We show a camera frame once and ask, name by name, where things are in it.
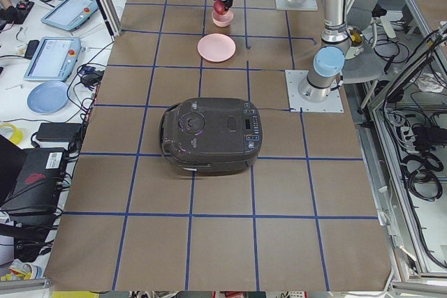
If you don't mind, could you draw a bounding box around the steel mixing bowl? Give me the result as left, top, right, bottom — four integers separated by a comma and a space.
346, 26, 365, 60

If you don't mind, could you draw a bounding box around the blue teach pendant far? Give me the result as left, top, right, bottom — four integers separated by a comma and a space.
41, 0, 98, 31

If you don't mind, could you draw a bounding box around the blue teach pendant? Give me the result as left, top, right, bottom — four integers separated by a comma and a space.
41, 0, 98, 31
23, 37, 81, 82

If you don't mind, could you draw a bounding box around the blue teach pendant near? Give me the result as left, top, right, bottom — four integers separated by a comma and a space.
23, 37, 81, 82

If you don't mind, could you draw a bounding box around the light blue plate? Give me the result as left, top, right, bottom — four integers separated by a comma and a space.
27, 81, 68, 114

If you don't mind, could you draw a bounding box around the small pink bowl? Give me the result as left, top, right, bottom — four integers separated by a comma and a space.
212, 10, 234, 27

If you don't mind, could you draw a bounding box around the yellow tape roll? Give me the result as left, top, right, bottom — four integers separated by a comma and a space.
0, 123, 24, 145

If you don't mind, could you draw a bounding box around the dark grey rice cooker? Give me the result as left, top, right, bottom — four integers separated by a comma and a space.
159, 97, 263, 173

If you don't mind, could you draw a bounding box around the black laptop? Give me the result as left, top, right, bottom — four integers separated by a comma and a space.
1, 137, 68, 241

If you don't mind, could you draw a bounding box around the red apple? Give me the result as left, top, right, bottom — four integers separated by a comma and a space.
213, 0, 228, 15

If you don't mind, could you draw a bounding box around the black power adapter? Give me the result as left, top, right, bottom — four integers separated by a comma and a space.
36, 123, 81, 142

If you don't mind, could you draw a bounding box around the pink plate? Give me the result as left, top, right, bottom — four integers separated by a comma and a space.
197, 33, 236, 63

